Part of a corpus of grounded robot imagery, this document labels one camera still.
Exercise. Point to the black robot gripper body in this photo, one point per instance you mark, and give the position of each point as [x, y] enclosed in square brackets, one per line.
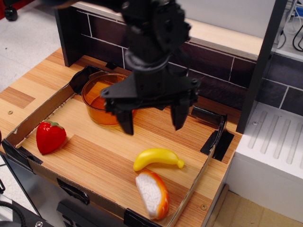
[144, 89]

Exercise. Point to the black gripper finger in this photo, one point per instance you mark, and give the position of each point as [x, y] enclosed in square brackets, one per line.
[125, 119]
[179, 112]

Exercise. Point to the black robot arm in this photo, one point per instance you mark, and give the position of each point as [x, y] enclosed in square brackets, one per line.
[152, 30]

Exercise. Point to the orange transparent plastic pot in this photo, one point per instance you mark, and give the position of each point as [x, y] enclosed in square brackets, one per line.
[95, 104]

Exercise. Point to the cardboard fence with black tape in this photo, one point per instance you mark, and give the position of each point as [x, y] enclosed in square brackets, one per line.
[93, 168]

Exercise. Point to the yellow toy banana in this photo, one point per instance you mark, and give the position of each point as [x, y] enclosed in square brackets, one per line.
[157, 155]

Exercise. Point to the red toy strawberry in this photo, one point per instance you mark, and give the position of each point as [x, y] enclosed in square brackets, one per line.
[49, 136]

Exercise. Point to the white toy sink drainboard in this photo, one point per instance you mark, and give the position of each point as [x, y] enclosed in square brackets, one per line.
[267, 167]

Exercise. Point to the black chair caster wheel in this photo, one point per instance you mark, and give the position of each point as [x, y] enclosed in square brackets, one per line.
[10, 13]

